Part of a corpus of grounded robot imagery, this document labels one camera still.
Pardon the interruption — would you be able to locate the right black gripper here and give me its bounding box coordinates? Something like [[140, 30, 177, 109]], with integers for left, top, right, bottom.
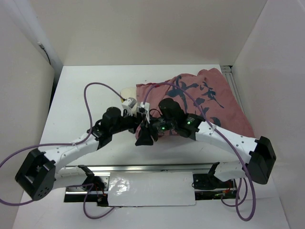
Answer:
[[134, 113, 176, 146]]

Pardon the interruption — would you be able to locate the cream yellow pillow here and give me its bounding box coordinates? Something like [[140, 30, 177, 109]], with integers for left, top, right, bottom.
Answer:
[[120, 87, 137, 101]]

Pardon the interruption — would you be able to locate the pink red printed pillowcase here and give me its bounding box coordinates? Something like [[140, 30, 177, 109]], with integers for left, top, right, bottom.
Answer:
[[136, 68, 254, 137]]

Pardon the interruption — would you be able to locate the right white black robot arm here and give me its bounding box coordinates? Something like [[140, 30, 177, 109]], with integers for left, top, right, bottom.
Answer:
[[135, 98, 276, 187]]

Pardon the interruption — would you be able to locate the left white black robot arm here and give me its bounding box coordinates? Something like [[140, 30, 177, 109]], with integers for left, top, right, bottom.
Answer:
[[15, 107, 141, 201]]

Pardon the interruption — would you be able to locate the white cover plate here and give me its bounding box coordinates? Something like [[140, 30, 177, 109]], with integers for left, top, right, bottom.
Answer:
[[108, 172, 196, 207]]

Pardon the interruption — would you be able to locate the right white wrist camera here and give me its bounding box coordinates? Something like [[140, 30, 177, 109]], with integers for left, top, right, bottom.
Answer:
[[137, 102, 150, 123]]

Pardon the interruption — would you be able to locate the aluminium rail front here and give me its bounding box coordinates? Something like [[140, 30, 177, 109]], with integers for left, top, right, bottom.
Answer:
[[64, 163, 215, 174]]

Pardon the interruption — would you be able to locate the aluminium rail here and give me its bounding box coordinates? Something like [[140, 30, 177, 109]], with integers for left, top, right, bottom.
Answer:
[[220, 65, 244, 113], [64, 163, 215, 174]]

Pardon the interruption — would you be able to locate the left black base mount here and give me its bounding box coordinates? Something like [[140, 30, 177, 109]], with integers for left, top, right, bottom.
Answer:
[[64, 165, 110, 207]]

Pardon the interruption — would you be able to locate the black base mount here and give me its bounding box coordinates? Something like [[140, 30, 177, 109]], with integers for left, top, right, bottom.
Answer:
[[192, 162, 237, 201], [64, 165, 110, 207]]

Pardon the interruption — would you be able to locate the aluminium rail right side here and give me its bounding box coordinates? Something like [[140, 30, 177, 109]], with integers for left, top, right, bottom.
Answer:
[[220, 65, 244, 113]]

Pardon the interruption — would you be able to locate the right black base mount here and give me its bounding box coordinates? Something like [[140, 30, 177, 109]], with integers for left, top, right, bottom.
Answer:
[[192, 162, 237, 201]]

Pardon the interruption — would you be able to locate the small wall cable plug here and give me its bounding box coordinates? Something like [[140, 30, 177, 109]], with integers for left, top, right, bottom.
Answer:
[[37, 42, 51, 65]]

